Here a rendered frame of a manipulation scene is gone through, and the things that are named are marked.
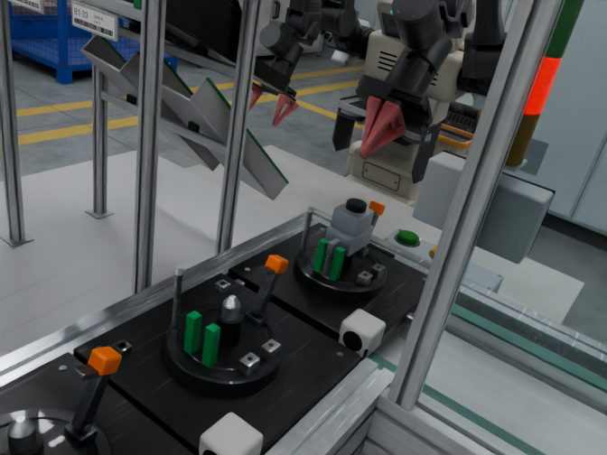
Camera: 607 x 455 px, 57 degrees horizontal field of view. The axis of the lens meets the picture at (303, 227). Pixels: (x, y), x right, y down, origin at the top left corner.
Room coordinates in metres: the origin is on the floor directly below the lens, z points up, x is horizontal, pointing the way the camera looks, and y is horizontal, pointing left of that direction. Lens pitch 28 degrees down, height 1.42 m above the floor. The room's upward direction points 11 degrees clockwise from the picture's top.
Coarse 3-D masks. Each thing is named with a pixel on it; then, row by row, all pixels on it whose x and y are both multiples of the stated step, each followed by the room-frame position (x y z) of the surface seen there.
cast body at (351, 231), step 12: (348, 204) 0.72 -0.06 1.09; (360, 204) 0.72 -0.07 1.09; (336, 216) 0.71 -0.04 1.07; (348, 216) 0.70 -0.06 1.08; (360, 216) 0.70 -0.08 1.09; (372, 216) 0.73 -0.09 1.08; (336, 228) 0.71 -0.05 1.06; (348, 228) 0.70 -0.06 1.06; (360, 228) 0.70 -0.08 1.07; (372, 228) 0.74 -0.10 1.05; (336, 240) 0.69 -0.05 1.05; (348, 240) 0.69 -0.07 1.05; (360, 240) 0.71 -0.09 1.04; (348, 252) 0.69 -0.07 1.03
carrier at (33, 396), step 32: (32, 384) 0.40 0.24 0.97; (64, 384) 0.41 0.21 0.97; (0, 416) 0.34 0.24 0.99; (32, 416) 0.35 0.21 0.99; (64, 416) 0.36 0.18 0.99; (96, 416) 0.38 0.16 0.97; (128, 416) 0.39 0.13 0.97; (0, 448) 0.31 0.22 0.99; (32, 448) 0.29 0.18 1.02; (64, 448) 0.32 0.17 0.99; (96, 448) 0.33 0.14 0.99; (128, 448) 0.35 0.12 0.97; (160, 448) 0.36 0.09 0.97
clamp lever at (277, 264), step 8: (272, 256) 0.57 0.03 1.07; (280, 256) 0.58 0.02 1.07; (272, 264) 0.56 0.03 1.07; (280, 264) 0.56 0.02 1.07; (264, 272) 0.55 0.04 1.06; (272, 272) 0.55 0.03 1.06; (280, 272) 0.56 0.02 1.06; (264, 280) 0.56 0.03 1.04; (272, 280) 0.56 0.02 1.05; (264, 288) 0.56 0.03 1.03; (272, 288) 0.56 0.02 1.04; (264, 296) 0.55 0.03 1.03; (256, 304) 0.55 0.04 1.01; (264, 304) 0.55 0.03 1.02; (256, 312) 0.55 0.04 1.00; (264, 312) 0.55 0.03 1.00
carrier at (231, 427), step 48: (192, 288) 0.62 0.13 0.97; (240, 288) 0.64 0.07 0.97; (144, 336) 0.51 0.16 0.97; (192, 336) 0.47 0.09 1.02; (240, 336) 0.52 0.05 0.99; (288, 336) 0.56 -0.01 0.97; (144, 384) 0.43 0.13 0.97; (192, 384) 0.44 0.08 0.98; (240, 384) 0.44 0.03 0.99; (288, 384) 0.47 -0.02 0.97; (336, 384) 0.50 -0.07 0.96; (192, 432) 0.38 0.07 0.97; (240, 432) 0.38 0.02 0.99
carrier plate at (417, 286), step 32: (320, 224) 0.88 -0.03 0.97; (256, 256) 0.73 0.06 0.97; (288, 256) 0.75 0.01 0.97; (384, 256) 0.81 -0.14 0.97; (256, 288) 0.66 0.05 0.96; (288, 288) 0.66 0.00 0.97; (384, 288) 0.71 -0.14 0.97; (416, 288) 0.73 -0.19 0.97; (320, 320) 0.60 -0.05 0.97; (384, 320) 0.63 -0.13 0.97
